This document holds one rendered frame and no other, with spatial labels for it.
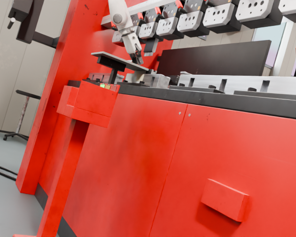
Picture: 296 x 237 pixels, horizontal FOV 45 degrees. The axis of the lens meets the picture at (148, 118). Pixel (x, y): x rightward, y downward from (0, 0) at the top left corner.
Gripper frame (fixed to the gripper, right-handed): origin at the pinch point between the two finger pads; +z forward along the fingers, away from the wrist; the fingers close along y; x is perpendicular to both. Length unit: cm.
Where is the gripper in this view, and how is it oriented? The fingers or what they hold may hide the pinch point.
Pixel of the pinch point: (137, 61)
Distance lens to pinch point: 195.5
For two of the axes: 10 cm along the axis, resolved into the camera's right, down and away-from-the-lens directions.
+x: -8.3, 4.2, -3.8
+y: -4.6, -1.2, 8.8
